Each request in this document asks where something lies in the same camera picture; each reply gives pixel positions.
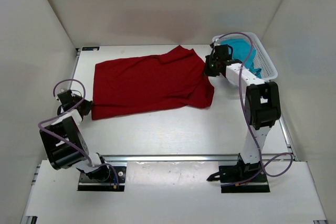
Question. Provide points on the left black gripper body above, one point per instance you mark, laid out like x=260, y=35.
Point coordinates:
x=85, y=106

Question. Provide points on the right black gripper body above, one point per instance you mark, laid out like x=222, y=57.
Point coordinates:
x=209, y=67

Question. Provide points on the red t shirt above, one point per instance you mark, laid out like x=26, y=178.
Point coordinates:
x=150, y=83

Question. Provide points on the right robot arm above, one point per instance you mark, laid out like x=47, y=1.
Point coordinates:
x=261, y=109

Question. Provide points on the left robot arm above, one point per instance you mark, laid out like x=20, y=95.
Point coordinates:
x=64, y=144

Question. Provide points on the teal t shirt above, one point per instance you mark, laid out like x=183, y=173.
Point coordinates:
x=240, y=51

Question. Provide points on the white plastic basket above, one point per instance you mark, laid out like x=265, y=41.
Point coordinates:
x=262, y=60

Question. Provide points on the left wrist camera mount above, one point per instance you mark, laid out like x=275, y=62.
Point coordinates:
x=63, y=96

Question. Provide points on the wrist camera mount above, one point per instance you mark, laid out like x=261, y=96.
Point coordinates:
x=63, y=96
x=215, y=41

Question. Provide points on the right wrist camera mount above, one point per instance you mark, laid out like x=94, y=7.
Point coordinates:
x=215, y=41

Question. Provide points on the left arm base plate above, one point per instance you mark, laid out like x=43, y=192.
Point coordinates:
x=104, y=179

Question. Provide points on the aluminium front rail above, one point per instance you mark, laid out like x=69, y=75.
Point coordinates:
x=171, y=158

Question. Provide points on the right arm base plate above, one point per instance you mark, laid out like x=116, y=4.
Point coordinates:
x=232, y=181

